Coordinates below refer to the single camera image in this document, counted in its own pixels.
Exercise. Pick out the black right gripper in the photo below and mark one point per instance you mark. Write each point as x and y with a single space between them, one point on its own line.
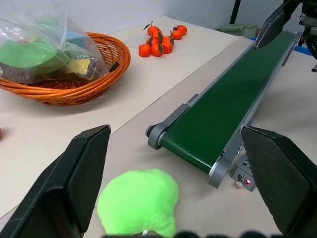
308 15

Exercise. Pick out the green plush toy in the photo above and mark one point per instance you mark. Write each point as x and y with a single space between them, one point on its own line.
138 200

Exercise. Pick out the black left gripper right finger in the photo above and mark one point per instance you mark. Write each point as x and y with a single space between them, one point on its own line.
280 173

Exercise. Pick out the black upright pole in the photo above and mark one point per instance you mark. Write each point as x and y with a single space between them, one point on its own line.
235 11

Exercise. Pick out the grey box with metal knob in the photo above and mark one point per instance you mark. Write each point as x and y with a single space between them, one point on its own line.
244 177

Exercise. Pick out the clear plastic bag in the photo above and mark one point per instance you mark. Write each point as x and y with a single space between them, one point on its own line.
49 44

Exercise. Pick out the pale green storage box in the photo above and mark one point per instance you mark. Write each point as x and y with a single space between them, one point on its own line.
237 29

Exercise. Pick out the small orange mandarin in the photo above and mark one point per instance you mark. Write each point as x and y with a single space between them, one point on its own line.
151 41
152 30
176 35
167 47
157 50
144 50
156 36
167 39
182 29

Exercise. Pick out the green conveyor belt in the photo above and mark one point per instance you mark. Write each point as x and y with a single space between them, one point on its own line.
223 106

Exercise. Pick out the orange wicker basket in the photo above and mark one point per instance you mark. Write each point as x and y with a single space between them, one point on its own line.
81 91

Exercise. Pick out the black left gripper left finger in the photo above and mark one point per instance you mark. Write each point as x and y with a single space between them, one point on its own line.
62 188

